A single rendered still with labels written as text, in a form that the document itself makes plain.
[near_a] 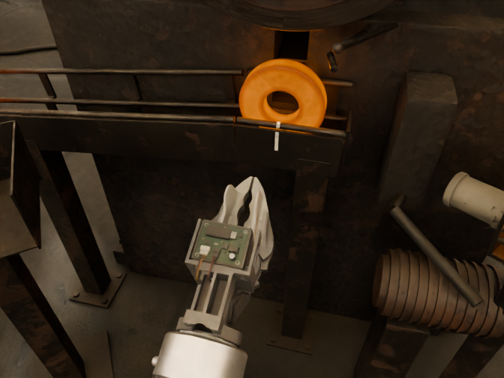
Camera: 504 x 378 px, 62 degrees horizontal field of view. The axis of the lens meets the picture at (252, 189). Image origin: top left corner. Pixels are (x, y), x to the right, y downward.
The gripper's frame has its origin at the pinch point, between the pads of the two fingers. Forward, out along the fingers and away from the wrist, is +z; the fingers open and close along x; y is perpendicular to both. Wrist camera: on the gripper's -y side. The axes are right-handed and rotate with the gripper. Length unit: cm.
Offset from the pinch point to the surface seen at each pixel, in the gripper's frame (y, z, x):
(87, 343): -72, -19, 48
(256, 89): -5.5, 22.2, 4.9
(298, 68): -1.7, 24.4, -2.0
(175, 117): -11.2, 18.1, 19.7
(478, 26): 2.1, 33.7, -28.4
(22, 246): -11.4, -11.1, 35.9
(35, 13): -141, 188, 216
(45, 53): -123, 135, 170
